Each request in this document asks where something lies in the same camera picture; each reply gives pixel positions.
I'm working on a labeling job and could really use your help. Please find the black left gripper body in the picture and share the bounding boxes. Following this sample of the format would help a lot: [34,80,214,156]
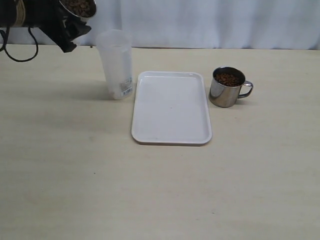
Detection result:
[23,0,76,53]

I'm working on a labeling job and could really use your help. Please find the white curtain backdrop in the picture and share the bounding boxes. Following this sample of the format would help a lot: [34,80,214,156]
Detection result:
[0,0,320,50]

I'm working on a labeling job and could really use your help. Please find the brown kibble in right mug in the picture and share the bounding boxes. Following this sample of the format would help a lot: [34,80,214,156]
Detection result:
[215,73,243,87]

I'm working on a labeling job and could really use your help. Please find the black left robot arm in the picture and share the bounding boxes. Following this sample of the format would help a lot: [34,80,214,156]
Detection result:
[0,0,97,53]

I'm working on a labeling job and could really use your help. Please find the brown kibble in left mug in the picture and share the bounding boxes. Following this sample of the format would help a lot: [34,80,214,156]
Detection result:
[61,0,92,16]

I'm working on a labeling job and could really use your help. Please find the white plastic tray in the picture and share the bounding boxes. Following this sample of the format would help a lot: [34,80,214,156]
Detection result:
[131,71,213,146]

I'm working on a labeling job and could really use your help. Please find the steel mug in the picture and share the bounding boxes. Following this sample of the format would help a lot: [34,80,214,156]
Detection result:
[208,66,254,108]
[60,0,97,18]

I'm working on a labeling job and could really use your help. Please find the brown kibble in mug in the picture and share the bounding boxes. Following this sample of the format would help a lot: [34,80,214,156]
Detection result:
[215,73,243,87]
[61,0,92,16]

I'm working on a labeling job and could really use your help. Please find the translucent plastic tumbler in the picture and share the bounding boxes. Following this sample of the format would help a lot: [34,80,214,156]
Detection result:
[96,29,133,100]

